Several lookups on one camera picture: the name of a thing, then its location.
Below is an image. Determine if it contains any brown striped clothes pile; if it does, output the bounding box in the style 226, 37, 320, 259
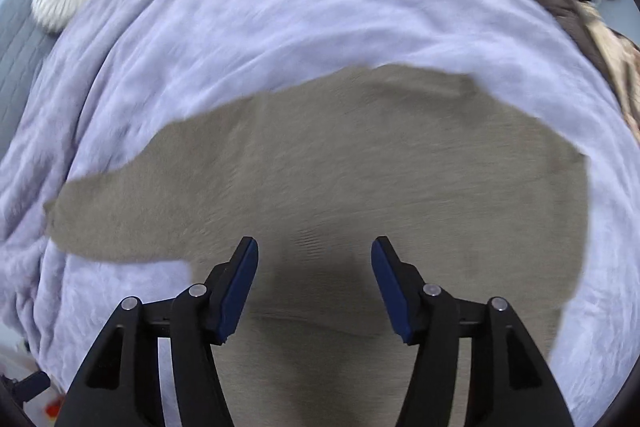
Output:
535, 0, 639, 136

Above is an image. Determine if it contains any lavender plush bed blanket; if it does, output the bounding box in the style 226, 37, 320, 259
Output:
1, 0, 639, 426

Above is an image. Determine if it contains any clutter on floor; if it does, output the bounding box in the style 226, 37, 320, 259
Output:
0, 340, 68, 427

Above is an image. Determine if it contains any grey quilted headboard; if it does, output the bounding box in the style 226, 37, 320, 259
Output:
1, 0, 58, 153

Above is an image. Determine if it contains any olive brown knit sweater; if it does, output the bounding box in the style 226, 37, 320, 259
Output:
46, 65, 588, 426

